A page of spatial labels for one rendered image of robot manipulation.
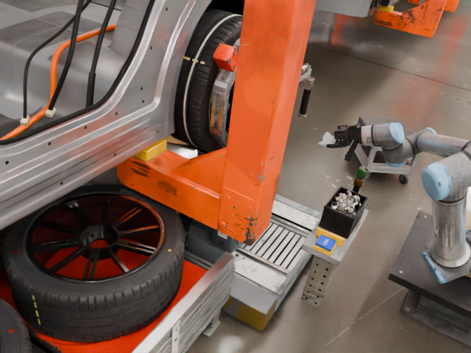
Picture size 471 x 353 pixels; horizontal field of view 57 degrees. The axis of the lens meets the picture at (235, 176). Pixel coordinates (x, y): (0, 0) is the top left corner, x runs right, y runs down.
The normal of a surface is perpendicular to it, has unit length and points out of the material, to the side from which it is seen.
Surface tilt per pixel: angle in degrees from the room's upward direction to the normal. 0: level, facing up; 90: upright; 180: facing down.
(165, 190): 90
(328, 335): 0
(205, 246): 90
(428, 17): 90
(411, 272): 0
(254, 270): 0
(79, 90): 81
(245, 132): 90
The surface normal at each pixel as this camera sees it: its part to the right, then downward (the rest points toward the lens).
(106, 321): 0.30, 0.56
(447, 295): 0.12, -0.83
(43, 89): -0.48, 0.29
